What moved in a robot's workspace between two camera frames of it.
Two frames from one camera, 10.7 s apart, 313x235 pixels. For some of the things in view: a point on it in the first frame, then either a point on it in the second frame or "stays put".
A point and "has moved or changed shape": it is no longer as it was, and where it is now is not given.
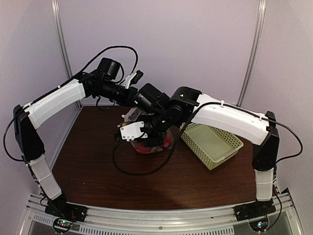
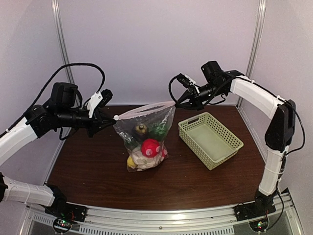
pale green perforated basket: x=212 y=146 stays put
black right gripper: x=159 y=140 -> x=188 y=94
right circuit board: x=258 y=225 stays put
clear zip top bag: x=141 y=146 has moved or changed shape
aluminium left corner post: x=58 y=16 stays put
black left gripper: x=131 y=92 -> x=94 y=123
